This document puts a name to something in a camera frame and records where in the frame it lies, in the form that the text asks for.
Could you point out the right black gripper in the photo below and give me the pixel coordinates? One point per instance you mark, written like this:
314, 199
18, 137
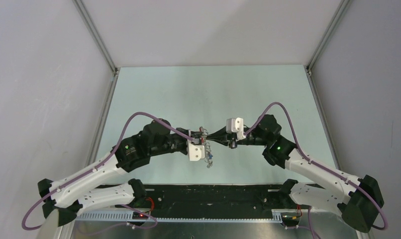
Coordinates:
224, 139

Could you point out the aluminium frame post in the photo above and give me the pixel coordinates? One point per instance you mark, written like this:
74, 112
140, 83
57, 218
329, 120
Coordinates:
95, 34
327, 35

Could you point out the left aluminium frame post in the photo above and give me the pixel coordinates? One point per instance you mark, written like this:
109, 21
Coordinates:
95, 34

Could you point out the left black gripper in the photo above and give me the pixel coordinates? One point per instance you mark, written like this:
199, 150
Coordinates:
187, 132

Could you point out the right aluminium frame post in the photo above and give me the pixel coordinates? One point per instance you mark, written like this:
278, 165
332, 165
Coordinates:
327, 35

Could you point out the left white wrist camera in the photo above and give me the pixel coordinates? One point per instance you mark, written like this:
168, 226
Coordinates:
196, 152

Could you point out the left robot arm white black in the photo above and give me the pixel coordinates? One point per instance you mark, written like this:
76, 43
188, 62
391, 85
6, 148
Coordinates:
86, 190

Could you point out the white cable duct strip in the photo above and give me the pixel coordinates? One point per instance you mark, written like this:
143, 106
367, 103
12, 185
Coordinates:
133, 217

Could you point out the key bunch with red band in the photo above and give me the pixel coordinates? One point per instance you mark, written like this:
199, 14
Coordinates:
208, 153

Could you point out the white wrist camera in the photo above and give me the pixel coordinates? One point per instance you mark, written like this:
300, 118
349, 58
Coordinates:
236, 125
196, 152

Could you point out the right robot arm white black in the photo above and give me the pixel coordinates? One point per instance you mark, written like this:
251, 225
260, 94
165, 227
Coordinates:
356, 200

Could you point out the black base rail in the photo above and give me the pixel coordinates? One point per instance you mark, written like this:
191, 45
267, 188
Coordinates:
214, 201

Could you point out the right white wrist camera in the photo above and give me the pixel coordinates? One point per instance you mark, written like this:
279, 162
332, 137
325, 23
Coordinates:
236, 125

